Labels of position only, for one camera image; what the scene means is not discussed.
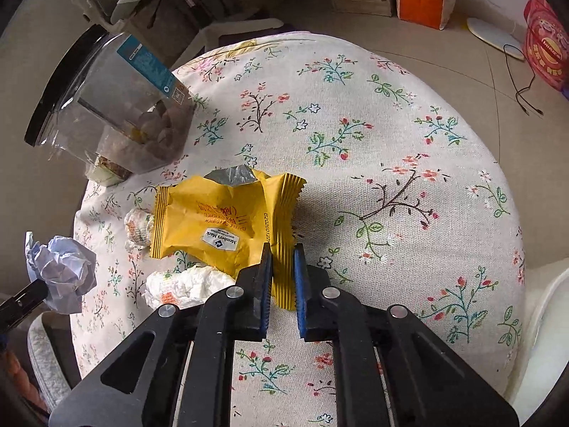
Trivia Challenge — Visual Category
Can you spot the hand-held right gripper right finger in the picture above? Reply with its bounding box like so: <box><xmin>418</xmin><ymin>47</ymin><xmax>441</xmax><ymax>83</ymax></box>
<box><xmin>293</xmin><ymin>244</ymin><xmax>519</xmax><ymax>427</ymax></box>

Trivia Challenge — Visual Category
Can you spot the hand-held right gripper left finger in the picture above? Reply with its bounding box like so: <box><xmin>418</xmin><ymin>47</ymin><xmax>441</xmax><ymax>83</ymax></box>
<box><xmin>49</xmin><ymin>242</ymin><xmax>274</xmax><ymax>427</ymax></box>

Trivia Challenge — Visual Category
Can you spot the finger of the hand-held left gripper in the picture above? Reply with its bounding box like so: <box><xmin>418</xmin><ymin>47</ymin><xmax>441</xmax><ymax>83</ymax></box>
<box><xmin>0</xmin><ymin>279</ymin><xmax>49</xmax><ymax>332</ymax></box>

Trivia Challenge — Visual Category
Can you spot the white paper ball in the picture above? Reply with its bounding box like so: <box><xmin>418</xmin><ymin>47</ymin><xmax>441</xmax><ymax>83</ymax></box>
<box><xmin>26</xmin><ymin>236</ymin><xmax>97</xmax><ymax>314</ymax></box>

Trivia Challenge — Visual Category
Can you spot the yellow snack wrapper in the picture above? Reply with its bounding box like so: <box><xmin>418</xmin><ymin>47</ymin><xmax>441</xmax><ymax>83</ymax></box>
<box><xmin>150</xmin><ymin>165</ymin><xmax>307</xmax><ymax>311</ymax></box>

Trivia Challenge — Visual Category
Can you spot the white trash bin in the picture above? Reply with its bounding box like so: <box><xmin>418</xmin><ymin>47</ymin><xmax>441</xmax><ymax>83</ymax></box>
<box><xmin>507</xmin><ymin>269</ymin><xmax>569</xmax><ymax>414</ymax></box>

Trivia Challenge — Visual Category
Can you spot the white fuzzy cloth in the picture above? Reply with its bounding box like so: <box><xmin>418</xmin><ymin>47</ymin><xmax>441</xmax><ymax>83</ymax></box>
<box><xmin>27</xmin><ymin>311</ymin><xmax>72</xmax><ymax>405</ymax></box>

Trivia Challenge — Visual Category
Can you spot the large crumpled white wrapper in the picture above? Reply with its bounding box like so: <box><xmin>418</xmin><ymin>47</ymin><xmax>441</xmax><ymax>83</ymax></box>
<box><xmin>143</xmin><ymin>264</ymin><xmax>236</xmax><ymax>310</ymax></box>

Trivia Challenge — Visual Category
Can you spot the small crumpled white wrapper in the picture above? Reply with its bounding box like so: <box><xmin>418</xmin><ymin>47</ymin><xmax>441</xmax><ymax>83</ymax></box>
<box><xmin>123</xmin><ymin>208</ymin><xmax>156</xmax><ymax>250</ymax></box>

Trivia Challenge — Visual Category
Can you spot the clear jar with yellow contents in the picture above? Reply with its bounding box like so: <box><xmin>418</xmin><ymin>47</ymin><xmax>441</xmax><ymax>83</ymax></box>
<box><xmin>86</xmin><ymin>151</ymin><xmax>134</xmax><ymax>186</ymax></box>

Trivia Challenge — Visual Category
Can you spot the clear jar with brown snacks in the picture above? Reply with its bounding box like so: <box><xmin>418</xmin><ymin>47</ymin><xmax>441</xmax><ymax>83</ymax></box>
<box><xmin>24</xmin><ymin>24</ymin><xmax>196</xmax><ymax>174</ymax></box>

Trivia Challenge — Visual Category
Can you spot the grey office chair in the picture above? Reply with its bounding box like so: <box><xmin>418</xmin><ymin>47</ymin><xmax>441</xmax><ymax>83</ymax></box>
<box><xmin>67</xmin><ymin>0</ymin><xmax>285</xmax><ymax>54</ymax></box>

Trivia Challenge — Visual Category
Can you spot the white round disc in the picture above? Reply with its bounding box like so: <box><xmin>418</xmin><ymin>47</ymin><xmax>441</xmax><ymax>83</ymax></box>
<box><xmin>467</xmin><ymin>17</ymin><xmax>527</xmax><ymax>60</ymax></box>

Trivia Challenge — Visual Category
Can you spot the red printed bucket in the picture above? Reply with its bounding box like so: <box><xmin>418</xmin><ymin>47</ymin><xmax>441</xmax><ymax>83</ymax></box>
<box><xmin>523</xmin><ymin>0</ymin><xmax>569</xmax><ymax>94</ymax></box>

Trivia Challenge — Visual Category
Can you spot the black floor cable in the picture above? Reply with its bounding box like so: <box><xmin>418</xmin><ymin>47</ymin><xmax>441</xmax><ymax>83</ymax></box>
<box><xmin>502</xmin><ymin>44</ymin><xmax>545</xmax><ymax>116</ymax></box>

